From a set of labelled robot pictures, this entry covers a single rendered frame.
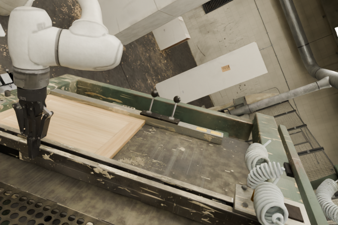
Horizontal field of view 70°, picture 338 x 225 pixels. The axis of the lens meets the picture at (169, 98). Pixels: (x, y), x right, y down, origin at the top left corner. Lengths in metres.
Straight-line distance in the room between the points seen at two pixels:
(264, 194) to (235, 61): 4.02
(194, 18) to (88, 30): 8.54
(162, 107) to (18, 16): 0.94
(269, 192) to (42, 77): 0.64
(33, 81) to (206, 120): 0.95
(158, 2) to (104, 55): 2.65
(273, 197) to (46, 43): 0.64
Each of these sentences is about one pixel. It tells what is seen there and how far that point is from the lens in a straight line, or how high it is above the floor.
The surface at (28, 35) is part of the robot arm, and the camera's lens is 0.71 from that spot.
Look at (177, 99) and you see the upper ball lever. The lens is 1.20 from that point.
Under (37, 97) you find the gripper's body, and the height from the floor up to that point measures 1.37.
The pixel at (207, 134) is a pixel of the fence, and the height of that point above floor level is 1.62.
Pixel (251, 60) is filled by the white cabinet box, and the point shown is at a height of 1.88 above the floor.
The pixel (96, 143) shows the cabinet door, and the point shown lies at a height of 1.28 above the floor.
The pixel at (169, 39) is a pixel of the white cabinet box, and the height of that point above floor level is 0.33.
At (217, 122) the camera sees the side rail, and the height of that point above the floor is 1.63.
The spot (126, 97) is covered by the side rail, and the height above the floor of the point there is 1.17.
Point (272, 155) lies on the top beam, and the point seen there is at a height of 1.86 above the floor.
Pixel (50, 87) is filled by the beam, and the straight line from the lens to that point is 1.49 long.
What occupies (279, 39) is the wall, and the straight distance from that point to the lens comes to 8.97.
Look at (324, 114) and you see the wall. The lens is 9.51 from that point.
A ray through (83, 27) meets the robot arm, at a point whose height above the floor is 1.57.
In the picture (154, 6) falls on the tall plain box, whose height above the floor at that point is 1.06.
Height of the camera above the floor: 1.93
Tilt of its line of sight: 21 degrees down
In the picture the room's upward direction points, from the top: 68 degrees clockwise
